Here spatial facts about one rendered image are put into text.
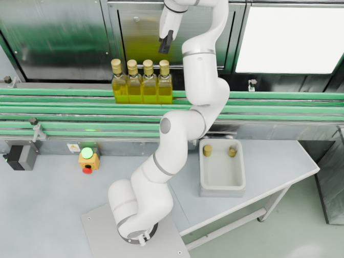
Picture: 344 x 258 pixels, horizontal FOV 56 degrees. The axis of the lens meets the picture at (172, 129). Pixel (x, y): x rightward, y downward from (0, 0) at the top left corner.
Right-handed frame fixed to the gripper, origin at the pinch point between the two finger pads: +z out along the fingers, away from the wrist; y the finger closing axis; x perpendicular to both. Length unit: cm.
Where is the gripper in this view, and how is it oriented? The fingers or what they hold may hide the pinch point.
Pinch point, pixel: (164, 43)
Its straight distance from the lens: 110.1
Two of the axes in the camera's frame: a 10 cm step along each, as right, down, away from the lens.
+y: 0.0, 8.3, -5.6
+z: -2.5, 5.4, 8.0
